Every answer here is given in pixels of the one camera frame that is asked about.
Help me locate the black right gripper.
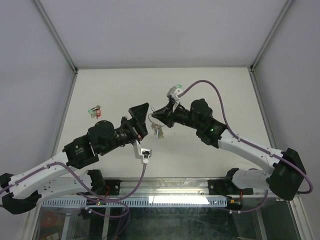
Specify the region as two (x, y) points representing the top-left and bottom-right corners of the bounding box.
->
(151, 100), (202, 131)

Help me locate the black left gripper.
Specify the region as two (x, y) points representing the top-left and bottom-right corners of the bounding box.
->
(100, 103), (150, 156)

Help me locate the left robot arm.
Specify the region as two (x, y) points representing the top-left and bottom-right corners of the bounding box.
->
(0, 103), (152, 215)

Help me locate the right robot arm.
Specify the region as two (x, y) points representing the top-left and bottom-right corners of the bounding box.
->
(151, 98), (306, 201)

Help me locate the key with red tag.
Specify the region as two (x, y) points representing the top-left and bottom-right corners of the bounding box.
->
(95, 109), (101, 119)

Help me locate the key with green tag left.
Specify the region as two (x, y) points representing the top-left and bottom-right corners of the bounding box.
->
(88, 105), (101, 118)

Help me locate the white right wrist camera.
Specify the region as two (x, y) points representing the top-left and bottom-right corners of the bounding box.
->
(166, 86), (184, 113)

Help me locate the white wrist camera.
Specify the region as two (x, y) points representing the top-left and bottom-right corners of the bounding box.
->
(133, 140), (152, 165)
(166, 86), (184, 113)

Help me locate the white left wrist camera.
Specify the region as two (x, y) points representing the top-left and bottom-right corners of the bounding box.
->
(133, 140), (152, 165)

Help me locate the metal mounting rail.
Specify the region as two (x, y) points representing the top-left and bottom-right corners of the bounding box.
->
(76, 177), (253, 196)

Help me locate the right aluminium frame post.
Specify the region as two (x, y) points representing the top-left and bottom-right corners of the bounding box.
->
(249, 0), (295, 72)

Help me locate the aluminium frame post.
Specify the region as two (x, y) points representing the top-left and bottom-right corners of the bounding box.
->
(249, 0), (295, 72)
(32, 0), (79, 73)

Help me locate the white slotted cable duct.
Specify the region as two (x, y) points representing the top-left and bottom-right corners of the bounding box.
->
(42, 195), (227, 208)

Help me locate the left aluminium frame post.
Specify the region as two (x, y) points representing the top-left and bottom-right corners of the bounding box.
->
(32, 0), (79, 73)

